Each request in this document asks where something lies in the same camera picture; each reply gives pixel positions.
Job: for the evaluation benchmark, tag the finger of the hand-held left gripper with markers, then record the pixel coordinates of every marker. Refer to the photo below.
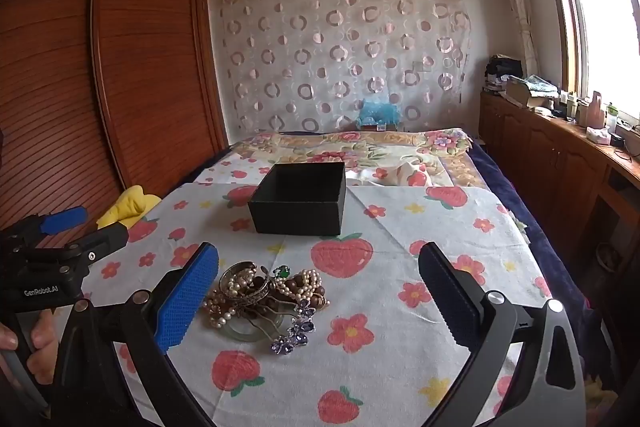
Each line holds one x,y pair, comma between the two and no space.
105,241
62,219

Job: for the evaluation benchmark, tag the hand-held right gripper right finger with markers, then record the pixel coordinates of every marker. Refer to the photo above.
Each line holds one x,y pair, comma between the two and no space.
450,302

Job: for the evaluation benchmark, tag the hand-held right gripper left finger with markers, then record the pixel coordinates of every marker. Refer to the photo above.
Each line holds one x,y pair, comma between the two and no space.
190,302

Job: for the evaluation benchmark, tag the pale green jade bangle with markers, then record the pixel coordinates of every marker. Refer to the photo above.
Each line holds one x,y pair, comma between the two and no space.
245,333

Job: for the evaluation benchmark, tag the green gem brooch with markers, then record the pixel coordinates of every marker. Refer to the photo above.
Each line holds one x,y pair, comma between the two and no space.
282,271

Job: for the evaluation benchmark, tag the purple crystal hair clip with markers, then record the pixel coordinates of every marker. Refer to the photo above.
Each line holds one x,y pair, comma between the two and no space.
296,332

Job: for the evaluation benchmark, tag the black jewelry box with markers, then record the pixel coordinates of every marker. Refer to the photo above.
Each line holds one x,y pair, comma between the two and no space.
300,202

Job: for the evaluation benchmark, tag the person's left hand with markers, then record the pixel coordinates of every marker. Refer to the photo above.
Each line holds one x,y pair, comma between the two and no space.
42,339

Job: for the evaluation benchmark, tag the yellow plush toy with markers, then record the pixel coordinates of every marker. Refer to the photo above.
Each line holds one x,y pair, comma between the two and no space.
127,204

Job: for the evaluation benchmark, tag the strawberry print tablecloth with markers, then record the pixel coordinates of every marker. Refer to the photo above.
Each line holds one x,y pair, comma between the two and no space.
390,337

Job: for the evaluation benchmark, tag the dark blue bed cover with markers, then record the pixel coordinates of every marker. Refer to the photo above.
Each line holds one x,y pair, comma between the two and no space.
540,227

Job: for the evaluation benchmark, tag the strawberry print bed sheet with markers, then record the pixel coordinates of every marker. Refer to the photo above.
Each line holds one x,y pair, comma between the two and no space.
235,169

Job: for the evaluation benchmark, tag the wooden slatted wardrobe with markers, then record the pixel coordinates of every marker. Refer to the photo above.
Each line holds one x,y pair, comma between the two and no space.
100,82

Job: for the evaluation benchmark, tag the wooden side cabinet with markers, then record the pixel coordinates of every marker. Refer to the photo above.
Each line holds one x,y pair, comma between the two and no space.
550,157

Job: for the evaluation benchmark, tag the floral blanket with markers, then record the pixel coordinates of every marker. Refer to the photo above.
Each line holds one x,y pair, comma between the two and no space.
360,147

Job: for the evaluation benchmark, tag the small cardboard box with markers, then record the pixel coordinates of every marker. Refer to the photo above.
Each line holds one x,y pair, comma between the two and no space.
377,127

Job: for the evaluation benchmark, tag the blue plastic bag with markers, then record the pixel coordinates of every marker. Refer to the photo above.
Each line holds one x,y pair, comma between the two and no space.
377,112

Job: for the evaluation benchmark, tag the white tissue pack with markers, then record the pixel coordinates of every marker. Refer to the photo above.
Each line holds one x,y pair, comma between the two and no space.
597,135

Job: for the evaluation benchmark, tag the pile of dark bags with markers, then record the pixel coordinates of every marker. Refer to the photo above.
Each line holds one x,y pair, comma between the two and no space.
502,69

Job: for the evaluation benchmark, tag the green capped bottle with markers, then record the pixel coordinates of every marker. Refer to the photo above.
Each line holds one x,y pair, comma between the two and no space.
612,117

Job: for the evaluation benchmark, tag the wooden framed window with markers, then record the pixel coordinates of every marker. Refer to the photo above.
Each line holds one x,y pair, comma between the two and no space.
605,17

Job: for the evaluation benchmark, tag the circle pattern wall curtain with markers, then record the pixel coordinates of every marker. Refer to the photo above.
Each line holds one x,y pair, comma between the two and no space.
340,52

